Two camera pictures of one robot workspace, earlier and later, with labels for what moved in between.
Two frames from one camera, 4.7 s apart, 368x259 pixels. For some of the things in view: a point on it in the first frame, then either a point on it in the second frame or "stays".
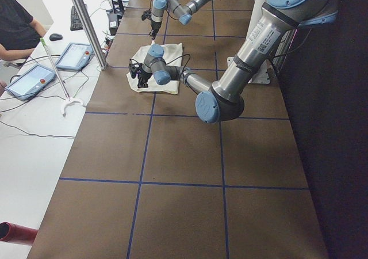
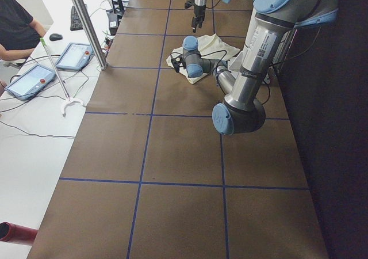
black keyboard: (76, 23) stays
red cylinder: (10, 232) stays
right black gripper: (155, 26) → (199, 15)
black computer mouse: (55, 37) stays
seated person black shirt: (19, 32) stays
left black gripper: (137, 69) → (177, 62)
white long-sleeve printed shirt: (172, 56) → (210, 47)
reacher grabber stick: (69, 100) stays
